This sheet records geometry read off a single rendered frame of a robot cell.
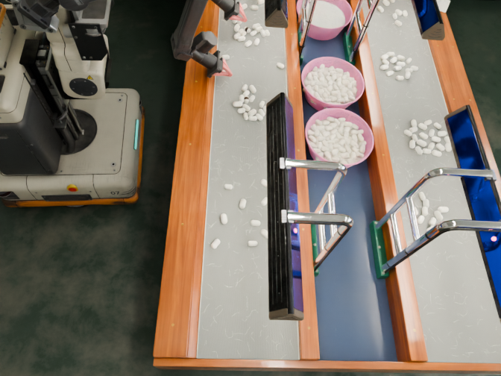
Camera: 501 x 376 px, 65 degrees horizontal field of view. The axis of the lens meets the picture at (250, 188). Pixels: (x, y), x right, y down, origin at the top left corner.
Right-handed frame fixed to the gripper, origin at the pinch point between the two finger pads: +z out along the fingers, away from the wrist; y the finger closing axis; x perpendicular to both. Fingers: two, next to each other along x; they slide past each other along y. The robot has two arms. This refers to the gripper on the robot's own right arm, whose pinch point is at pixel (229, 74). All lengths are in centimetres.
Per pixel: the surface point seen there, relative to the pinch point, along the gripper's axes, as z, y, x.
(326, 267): 33, -77, -16
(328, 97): 35.2, -5.2, -22.4
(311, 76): 28.9, 4.5, -19.2
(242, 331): 6, -99, -3
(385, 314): 48, -92, -27
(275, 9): -10.1, -1.9, -35.1
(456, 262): 63, -76, -47
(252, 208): 9, -59, -4
